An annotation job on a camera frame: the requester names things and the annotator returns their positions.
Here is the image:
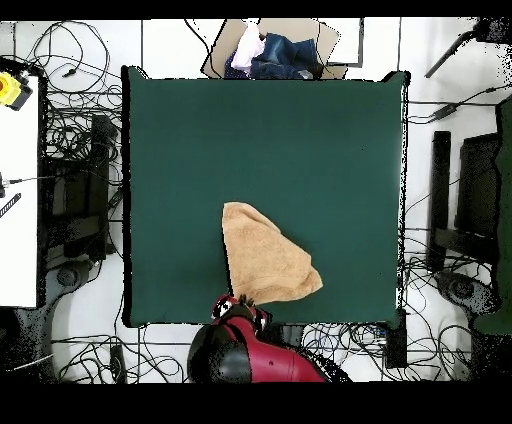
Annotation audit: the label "black power strip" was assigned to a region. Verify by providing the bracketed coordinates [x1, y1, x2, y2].
[109, 344, 127, 383]

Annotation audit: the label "black looped cable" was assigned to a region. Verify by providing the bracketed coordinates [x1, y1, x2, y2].
[31, 19, 111, 95]

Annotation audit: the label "black power adapter with cable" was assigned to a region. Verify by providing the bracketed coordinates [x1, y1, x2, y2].
[406, 81, 512, 125]

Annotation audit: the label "cardboard box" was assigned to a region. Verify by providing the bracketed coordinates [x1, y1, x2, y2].
[200, 17, 349, 80]

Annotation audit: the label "blue jeans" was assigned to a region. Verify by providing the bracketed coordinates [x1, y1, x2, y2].
[223, 32, 325, 80]

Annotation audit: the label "dark green draped furniture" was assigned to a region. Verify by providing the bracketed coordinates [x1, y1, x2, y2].
[471, 95, 512, 337]

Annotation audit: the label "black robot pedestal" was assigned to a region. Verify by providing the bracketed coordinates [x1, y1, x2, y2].
[275, 324, 306, 348]

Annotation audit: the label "white desk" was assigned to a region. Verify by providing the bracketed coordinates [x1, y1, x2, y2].
[0, 75, 41, 309]

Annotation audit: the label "black tripod leg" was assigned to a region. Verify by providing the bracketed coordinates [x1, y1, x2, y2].
[423, 16, 512, 79]

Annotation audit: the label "dark green table cloth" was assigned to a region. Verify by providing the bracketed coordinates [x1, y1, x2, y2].
[121, 65, 409, 327]

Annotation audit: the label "white garment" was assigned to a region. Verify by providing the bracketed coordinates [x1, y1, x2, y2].
[230, 21, 266, 75]

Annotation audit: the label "grey round stand foot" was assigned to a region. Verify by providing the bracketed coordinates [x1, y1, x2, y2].
[437, 271, 497, 321]
[45, 259, 95, 297]

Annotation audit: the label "yellow emergency stop box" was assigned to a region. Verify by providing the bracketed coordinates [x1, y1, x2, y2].
[0, 71, 34, 112]

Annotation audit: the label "tan terry towel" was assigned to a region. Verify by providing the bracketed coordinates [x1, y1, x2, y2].
[221, 201, 324, 306]

